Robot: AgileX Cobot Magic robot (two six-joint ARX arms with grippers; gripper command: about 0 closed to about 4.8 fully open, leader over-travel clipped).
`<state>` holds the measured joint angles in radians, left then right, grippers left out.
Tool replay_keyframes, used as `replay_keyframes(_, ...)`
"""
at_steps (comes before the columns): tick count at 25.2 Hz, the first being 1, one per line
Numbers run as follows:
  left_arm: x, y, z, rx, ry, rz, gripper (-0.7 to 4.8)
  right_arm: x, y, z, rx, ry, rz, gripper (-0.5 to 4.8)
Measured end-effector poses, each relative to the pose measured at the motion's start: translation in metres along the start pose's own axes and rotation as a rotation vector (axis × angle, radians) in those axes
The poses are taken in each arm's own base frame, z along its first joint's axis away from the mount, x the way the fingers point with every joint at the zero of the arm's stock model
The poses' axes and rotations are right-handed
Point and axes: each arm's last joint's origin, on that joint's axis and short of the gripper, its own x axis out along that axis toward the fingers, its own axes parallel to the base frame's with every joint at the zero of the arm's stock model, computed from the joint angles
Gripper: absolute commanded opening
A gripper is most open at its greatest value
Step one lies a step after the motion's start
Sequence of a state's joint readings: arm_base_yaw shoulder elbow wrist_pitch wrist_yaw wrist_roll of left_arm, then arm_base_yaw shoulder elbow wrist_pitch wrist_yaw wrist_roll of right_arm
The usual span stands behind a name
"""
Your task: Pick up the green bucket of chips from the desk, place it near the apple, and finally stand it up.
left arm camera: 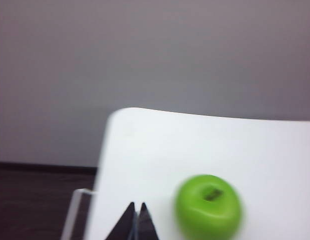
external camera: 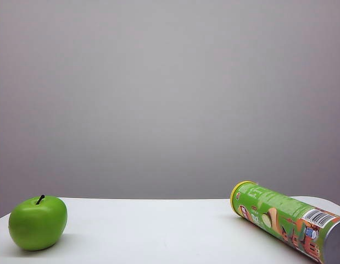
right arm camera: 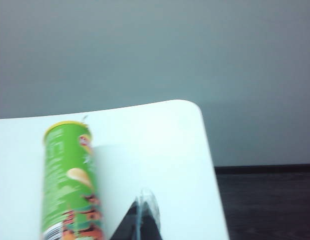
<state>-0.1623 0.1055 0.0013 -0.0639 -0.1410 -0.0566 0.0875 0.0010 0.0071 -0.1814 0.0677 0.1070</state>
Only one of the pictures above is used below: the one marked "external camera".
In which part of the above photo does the green chips can yellow lid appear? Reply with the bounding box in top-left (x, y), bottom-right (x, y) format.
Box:
top-left (229, 180), bottom-right (340, 264)

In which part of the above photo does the green apple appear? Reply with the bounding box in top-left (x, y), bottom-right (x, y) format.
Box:
top-left (8, 194), bottom-right (68, 251)

